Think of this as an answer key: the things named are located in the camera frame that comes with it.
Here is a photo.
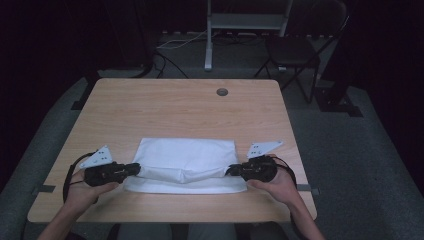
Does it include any black folding chair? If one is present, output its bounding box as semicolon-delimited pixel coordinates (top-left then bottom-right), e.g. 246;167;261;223
254;0;351;105

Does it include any person's left hand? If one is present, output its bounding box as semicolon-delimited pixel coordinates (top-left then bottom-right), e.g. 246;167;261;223
62;168;120;220

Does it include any white floor cable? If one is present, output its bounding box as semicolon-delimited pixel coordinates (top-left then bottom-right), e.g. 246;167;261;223
156;30;219;50

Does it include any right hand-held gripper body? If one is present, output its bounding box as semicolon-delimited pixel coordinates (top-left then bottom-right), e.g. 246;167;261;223
239;140;285;183

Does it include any person's right hand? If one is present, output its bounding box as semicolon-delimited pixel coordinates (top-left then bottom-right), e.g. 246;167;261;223
247;153;300;210

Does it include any black floor stand base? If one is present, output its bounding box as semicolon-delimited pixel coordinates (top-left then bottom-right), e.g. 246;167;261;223
314;84;364;118

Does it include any white printed tank top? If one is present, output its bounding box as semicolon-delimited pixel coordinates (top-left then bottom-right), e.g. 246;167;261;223
123;137;248;195

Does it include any grey tape strip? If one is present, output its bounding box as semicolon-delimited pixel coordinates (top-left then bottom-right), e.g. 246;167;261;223
295;183;321;196
32;184;57;196

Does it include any black floor cable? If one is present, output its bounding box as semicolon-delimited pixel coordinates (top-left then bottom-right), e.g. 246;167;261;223
153;49;190;80

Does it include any grey metal stand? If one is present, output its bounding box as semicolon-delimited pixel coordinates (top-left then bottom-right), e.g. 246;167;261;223
204;0;294;72

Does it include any left hand-held gripper black cable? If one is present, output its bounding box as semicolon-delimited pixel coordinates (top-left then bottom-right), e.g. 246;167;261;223
62;151;98;205

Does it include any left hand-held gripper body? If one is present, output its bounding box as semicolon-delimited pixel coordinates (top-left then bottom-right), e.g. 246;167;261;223
79;145;129;188

